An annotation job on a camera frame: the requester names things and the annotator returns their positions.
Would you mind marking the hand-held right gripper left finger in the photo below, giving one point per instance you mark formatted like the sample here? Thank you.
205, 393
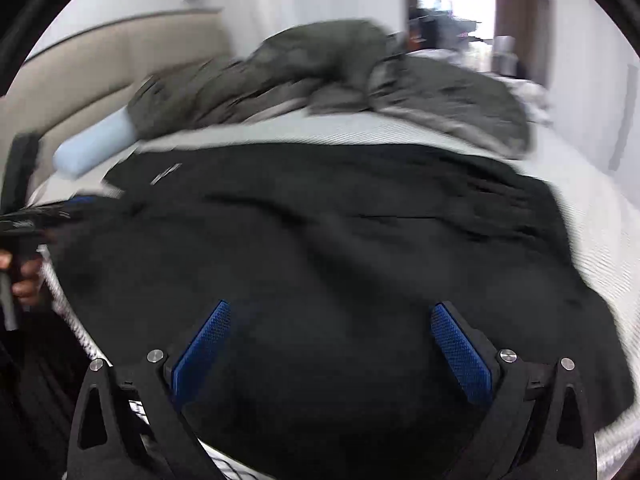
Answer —
202, 345

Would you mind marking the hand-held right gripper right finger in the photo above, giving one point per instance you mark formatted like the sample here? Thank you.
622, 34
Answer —
460, 350

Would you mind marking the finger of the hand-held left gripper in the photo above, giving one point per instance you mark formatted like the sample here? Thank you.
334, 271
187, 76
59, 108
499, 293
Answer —
82, 206

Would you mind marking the black pants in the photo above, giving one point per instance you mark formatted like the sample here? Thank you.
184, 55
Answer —
325, 260

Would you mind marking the person's left hand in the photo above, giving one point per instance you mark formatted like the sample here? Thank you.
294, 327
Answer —
27, 282

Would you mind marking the light blue bolster pillow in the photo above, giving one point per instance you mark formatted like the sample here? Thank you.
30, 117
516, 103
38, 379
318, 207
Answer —
95, 142

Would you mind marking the beige padded headboard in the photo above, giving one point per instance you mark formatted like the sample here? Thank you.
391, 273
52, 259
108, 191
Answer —
100, 60

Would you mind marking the person's dark clothing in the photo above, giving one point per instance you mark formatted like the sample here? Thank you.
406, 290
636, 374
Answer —
30, 400

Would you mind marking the white crumpled bedding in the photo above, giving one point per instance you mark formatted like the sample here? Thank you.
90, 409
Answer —
525, 97

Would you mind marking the olive green jacket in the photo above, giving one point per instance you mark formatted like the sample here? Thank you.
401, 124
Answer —
310, 60

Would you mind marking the white standing object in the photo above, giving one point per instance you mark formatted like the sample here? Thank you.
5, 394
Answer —
504, 57

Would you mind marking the brown wooden door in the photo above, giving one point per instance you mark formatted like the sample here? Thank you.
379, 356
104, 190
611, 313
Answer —
520, 25

